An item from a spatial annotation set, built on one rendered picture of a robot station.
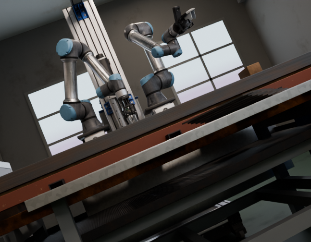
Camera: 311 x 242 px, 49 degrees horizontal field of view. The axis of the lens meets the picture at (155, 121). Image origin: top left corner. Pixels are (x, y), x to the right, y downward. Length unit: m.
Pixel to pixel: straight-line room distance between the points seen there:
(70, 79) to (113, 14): 3.42
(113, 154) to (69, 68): 1.15
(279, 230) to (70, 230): 0.80
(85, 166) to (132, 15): 4.54
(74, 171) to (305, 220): 0.91
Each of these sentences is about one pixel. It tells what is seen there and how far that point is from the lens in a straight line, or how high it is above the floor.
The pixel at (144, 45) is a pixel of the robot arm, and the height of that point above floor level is 1.44.
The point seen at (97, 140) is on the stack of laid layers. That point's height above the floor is 0.85.
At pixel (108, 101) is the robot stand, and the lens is 2.52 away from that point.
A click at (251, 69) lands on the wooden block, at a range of 1.53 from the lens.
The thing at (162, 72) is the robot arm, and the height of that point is 1.25.
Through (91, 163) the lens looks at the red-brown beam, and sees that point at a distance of 1.25.
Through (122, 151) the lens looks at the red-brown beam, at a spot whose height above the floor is 0.79.
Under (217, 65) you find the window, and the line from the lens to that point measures 5.53.
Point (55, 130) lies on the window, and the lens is 5.21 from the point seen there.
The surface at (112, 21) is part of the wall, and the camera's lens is 5.58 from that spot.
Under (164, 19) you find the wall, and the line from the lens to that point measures 5.64.
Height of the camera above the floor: 0.73
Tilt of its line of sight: 5 degrees up
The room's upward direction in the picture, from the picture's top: 23 degrees counter-clockwise
